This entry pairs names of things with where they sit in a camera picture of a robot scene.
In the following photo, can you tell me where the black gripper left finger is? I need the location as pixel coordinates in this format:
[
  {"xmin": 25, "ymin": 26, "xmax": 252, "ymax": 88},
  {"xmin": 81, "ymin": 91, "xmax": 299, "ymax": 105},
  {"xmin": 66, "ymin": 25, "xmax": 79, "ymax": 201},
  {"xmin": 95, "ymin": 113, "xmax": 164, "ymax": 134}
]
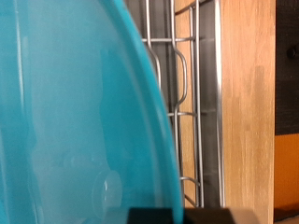
[{"xmin": 126, "ymin": 206, "xmax": 176, "ymax": 224}]

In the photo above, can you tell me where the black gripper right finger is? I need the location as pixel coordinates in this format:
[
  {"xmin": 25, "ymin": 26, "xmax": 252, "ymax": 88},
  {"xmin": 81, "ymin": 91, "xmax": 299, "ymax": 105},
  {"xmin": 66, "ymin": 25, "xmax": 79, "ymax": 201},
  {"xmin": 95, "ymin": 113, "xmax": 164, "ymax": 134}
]
[{"xmin": 183, "ymin": 207, "xmax": 260, "ymax": 224}]

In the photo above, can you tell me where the blue plastic plate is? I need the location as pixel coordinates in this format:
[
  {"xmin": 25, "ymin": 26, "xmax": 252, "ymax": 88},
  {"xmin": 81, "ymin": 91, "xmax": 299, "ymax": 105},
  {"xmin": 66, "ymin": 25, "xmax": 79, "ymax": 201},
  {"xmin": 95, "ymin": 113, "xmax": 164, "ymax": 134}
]
[{"xmin": 0, "ymin": 0, "xmax": 185, "ymax": 224}]

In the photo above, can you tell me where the metal wire dish rack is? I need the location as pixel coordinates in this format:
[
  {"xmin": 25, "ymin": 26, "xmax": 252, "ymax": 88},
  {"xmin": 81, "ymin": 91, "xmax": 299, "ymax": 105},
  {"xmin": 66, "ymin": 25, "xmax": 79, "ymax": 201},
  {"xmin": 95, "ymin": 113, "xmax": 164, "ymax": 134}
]
[{"xmin": 141, "ymin": 0, "xmax": 226, "ymax": 209}]

